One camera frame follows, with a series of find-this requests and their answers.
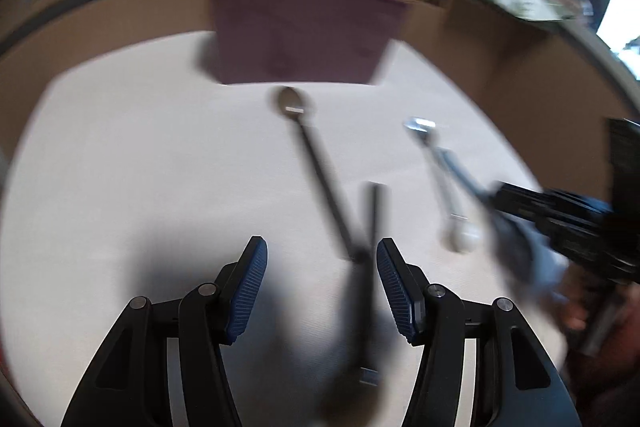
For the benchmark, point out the maroon plastic utensil holder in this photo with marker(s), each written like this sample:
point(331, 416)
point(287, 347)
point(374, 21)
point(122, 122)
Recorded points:
point(300, 32)

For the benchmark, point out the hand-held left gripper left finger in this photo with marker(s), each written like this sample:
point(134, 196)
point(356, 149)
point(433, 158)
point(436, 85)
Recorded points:
point(245, 294)

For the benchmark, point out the dark metal spoon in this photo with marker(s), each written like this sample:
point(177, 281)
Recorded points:
point(515, 247)

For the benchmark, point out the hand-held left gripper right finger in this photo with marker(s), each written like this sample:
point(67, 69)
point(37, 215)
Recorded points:
point(397, 294)

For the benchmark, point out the metal spoon with white ball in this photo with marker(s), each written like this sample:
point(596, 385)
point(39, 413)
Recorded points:
point(462, 237)

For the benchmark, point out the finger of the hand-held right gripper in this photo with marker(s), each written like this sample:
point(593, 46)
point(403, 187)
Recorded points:
point(590, 252)
point(545, 202)

